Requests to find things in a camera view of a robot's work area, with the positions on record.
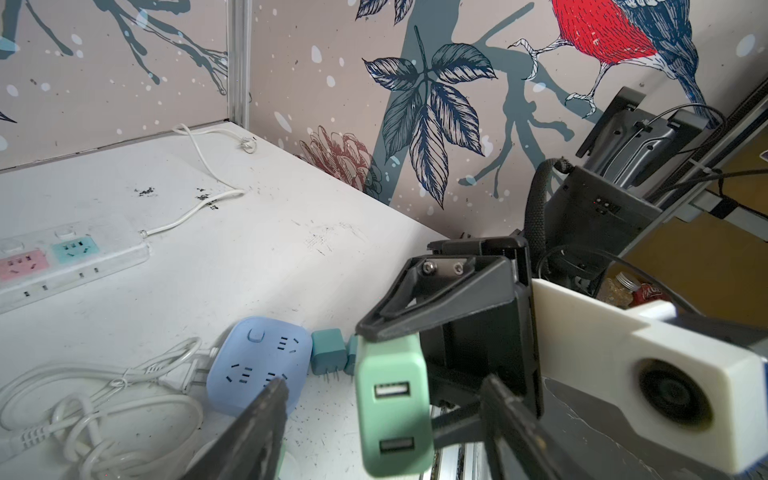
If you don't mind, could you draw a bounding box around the green charger plug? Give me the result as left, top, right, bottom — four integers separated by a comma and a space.
355, 334, 434, 478

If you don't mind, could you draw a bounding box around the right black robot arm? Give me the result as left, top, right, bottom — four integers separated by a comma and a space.
356, 88, 729, 415

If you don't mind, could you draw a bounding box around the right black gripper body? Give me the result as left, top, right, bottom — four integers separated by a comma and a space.
420, 235, 543, 418

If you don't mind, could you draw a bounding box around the long white power strip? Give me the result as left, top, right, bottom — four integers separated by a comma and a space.
1, 215, 150, 313

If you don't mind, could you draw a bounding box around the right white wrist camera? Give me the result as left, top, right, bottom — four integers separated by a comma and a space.
533, 279, 767, 474

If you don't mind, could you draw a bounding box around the white three-pin plug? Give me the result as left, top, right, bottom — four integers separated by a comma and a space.
240, 137, 258, 154

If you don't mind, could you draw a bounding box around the white coiled socket cable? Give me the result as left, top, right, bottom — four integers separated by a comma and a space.
0, 337, 220, 480

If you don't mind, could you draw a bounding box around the teal charger right upper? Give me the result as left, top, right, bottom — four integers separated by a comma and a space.
310, 328, 348, 376

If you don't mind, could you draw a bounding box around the teal charger right middle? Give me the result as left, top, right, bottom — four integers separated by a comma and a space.
343, 335, 358, 376

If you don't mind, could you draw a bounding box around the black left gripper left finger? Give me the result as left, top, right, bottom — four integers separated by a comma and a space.
182, 379, 289, 480

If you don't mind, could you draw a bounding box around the blue square socket cube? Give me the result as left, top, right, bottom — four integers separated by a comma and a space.
206, 317, 312, 417

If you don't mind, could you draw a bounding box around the white power strip cable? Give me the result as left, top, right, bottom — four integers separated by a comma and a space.
141, 122, 256, 239

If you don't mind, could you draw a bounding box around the teal charger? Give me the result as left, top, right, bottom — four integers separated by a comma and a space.
343, 335, 358, 376
310, 328, 348, 376

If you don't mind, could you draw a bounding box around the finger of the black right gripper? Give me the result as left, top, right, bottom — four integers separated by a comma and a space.
355, 255, 522, 343

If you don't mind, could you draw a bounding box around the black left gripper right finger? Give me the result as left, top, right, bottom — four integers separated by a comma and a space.
480, 375, 590, 479

